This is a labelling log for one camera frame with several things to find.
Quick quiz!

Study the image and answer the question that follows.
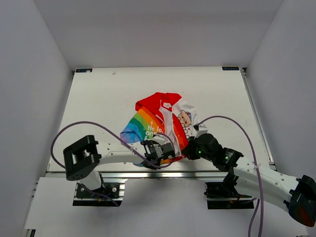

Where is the colourful cartoon children's jacket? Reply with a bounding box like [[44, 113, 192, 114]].
[[120, 92, 199, 161]]

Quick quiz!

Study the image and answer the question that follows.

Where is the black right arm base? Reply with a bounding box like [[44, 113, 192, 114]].
[[204, 173, 249, 199]]

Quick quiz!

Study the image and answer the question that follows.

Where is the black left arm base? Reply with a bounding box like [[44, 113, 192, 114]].
[[75, 172, 123, 202]]

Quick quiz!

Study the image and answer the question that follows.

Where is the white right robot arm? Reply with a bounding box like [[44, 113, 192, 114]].
[[182, 133, 316, 227]]

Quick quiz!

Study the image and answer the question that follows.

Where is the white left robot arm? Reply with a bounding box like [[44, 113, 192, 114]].
[[63, 134, 178, 197]]

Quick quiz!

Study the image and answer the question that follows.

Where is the blue label right corner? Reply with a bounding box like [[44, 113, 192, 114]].
[[222, 66, 239, 71]]

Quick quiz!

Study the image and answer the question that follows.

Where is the blue label corner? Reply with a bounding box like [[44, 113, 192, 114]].
[[222, 66, 239, 71], [75, 68, 92, 73]]

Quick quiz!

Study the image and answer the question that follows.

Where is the blue label left corner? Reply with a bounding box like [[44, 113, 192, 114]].
[[75, 68, 92, 73]]

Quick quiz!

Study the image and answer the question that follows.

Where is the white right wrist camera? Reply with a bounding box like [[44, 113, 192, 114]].
[[194, 123, 208, 135]]

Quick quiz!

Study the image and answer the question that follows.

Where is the aluminium right side rail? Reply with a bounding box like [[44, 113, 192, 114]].
[[240, 68, 275, 165]]

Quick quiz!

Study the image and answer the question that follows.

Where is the aluminium table edge rail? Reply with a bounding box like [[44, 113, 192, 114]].
[[45, 161, 279, 179]]

